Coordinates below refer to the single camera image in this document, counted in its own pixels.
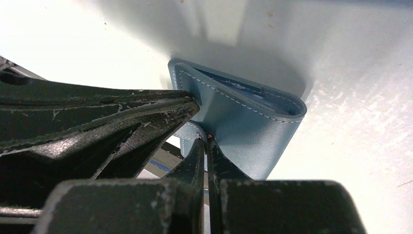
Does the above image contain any blue card holder wallet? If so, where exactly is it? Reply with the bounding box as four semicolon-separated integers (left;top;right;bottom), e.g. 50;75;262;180
168;58;307;180

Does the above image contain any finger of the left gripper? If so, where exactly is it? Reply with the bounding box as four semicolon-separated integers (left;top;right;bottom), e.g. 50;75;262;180
0;97;199;209
0;71;194;112

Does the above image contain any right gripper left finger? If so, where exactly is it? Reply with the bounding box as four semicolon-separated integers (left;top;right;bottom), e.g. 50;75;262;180
33;138;205;234

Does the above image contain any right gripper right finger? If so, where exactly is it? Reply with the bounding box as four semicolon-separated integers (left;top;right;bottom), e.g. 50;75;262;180
206;136;366;234

